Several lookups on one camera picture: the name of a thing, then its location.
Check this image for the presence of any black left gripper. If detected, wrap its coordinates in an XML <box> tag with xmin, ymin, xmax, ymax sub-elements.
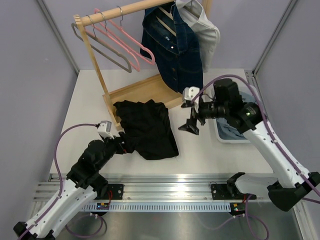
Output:
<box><xmin>96</xmin><ymin>131</ymin><xmax>139</xmax><ymax>170</ymax></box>

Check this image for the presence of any black garment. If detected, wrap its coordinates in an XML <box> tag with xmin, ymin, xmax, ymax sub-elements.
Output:
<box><xmin>113</xmin><ymin>99</ymin><xmax>179</xmax><ymax>161</ymax></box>

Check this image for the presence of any pink hanger with black garment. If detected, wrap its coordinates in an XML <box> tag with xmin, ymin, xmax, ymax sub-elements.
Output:
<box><xmin>95</xmin><ymin>19</ymin><xmax>156</xmax><ymax>72</ymax></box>

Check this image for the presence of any grey metal hanger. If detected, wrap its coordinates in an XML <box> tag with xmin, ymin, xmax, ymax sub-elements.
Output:
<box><xmin>70</xmin><ymin>15</ymin><xmax>133</xmax><ymax>74</ymax></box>

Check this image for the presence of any light blue buttoned denim skirt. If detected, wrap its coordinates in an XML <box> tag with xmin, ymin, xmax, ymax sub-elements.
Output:
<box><xmin>239</xmin><ymin>91</ymin><xmax>256</xmax><ymax>103</ymax></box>

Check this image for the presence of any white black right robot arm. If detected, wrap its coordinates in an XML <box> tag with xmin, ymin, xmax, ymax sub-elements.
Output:
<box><xmin>179</xmin><ymin>74</ymin><xmax>320</xmax><ymax>212</ymax></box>

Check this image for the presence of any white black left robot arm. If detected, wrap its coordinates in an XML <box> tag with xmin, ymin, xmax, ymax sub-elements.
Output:
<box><xmin>13</xmin><ymin>131</ymin><xmax>129</xmax><ymax>240</ymax></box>

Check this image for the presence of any wooden hanger with blue garment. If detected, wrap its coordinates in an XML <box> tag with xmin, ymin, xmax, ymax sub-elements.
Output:
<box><xmin>155</xmin><ymin>6</ymin><xmax>177</xmax><ymax>37</ymax></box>

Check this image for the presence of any wooden clothes rack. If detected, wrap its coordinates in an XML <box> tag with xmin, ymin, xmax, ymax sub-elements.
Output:
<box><xmin>72</xmin><ymin>0</ymin><xmax>213</xmax><ymax>132</ymax></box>

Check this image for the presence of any white plastic basket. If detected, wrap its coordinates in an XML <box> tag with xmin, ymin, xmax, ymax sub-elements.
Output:
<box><xmin>214</xmin><ymin>84</ymin><xmax>257</xmax><ymax>144</ymax></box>

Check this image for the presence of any white hanging garment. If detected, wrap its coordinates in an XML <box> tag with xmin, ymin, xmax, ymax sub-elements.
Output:
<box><xmin>175</xmin><ymin>0</ymin><xmax>221</xmax><ymax>73</ymax></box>

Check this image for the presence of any dark blue hanging garment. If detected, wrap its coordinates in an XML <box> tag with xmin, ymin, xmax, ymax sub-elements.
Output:
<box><xmin>141</xmin><ymin>2</ymin><xmax>203</xmax><ymax>93</ymax></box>

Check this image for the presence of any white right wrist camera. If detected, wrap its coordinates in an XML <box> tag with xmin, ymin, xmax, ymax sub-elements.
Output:
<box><xmin>182</xmin><ymin>86</ymin><xmax>201</xmax><ymax>113</ymax></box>

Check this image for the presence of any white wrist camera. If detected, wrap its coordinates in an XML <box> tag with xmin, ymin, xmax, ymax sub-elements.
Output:
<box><xmin>182</xmin><ymin>86</ymin><xmax>201</xmax><ymax>113</ymax></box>
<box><xmin>97</xmin><ymin>120</ymin><xmax>114</xmax><ymax>139</ymax></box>

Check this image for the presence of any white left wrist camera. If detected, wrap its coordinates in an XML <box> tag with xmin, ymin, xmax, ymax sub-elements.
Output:
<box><xmin>97</xmin><ymin>120</ymin><xmax>114</xmax><ymax>139</ymax></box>

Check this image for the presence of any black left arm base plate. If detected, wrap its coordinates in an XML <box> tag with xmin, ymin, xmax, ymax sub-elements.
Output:
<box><xmin>106</xmin><ymin>183</ymin><xmax>125</xmax><ymax>201</ymax></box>

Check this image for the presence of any aluminium mounting rail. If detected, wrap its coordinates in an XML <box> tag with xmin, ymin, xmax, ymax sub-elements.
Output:
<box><xmin>33</xmin><ymin>173</ymin><xmax>276</xmax><ymax>202</ymax></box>

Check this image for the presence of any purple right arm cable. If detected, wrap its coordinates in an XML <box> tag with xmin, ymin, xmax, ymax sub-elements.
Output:
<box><xmin>189</xmin><ymin>74</ymin><xmax>320</xmax><ymax>238</ymax></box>

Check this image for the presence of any white slotted cable duct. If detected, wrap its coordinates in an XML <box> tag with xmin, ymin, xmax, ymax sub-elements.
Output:
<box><xmin>81</xmin><ymin>202</ymin><xmax>231</xmax><ymax>213</ymax></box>

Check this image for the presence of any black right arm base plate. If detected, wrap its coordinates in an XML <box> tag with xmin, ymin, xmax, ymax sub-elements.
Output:
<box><xmin>210</xmin><ymin>183</ymin><xmax>250</xmax><ymax>200</ymax></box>

